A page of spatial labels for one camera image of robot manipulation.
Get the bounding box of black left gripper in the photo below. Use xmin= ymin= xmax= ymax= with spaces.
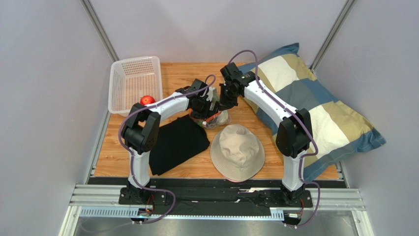
xmin=191 ymin=97 xmax=220 ymax=125

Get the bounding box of blue beige checked pillow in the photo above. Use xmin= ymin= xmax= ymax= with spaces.
xmin=258 ymin=43 xmax=386 ymax=181

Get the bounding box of clear orange zip top bag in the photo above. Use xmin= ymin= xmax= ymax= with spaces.
xmin=190 ymin=95 xmax=232 ymax=129

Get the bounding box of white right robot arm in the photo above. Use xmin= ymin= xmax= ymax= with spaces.
xmin=219 ymin=62 xmax=313 ymax=206

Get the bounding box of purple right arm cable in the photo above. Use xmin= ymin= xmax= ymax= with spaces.
xmin=227 ymin=50 xmax=321 ymax=229

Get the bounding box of fake red apple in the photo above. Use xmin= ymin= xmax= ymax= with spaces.
xmin=140 ymin=95 xmax=156 ymax=106

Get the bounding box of white plastic basket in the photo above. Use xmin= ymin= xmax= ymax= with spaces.
xmin=108 ymin=56 xmax=163 ymax=117

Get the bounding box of black folded cloth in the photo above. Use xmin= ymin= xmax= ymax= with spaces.
xmin=149 ymin=115 xmax=210 ymax=176

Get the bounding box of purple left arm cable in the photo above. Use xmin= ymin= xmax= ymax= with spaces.
xmin=118 ymin=74 xmax=217 ymax=225

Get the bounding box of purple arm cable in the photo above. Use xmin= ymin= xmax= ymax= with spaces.
xmin=227 ymin=50 xmax=321 ymax=229
xmin=118 ymin=74 xmax=217 ymax=225

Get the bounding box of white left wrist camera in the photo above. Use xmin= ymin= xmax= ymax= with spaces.
xmin=205 ymin=87 xmax=218 ymax=101

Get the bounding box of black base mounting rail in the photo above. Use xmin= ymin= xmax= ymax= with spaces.
xmin=68 ymin=177 xmax=365 ymax=222

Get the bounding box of beige bucket hat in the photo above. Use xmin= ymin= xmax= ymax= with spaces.
xmin=210 ymin=124 xmax=265 ymax=183

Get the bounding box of fake pale cabbage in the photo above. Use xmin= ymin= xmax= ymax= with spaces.
xmin=216 ymin=110 xmax=230 ymax=125

